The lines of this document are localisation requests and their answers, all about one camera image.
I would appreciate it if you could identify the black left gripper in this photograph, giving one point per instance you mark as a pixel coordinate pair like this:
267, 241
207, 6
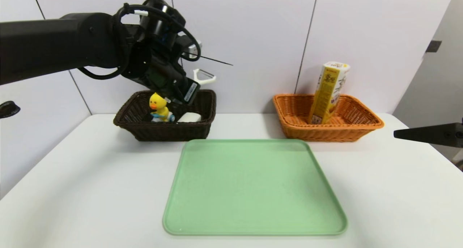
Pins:
189, 90

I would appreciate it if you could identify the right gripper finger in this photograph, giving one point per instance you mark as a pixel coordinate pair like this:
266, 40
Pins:
427, 134

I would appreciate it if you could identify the white soap bar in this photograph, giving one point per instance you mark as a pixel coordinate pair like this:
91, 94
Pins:
190, 117

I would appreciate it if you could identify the yellow duck scooter toy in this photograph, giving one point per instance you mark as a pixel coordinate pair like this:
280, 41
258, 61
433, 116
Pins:
159, 105

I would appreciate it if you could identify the yellow white chips box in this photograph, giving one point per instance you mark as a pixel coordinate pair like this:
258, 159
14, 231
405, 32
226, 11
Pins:
325, 96

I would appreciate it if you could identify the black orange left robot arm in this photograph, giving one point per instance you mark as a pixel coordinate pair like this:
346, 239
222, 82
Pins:
54, 42

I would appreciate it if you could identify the dark brown wicker basket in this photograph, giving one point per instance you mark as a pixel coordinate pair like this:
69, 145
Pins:
162, 130

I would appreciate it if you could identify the orange wicker basket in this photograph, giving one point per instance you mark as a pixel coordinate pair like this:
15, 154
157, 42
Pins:
343, 130

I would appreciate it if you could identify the green plastic tray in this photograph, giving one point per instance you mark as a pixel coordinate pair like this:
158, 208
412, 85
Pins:
253, 190

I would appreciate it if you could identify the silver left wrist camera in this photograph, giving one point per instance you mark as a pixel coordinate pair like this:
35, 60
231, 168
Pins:
195, 49

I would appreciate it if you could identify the black wall fixture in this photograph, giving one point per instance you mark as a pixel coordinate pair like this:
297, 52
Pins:
434, 46

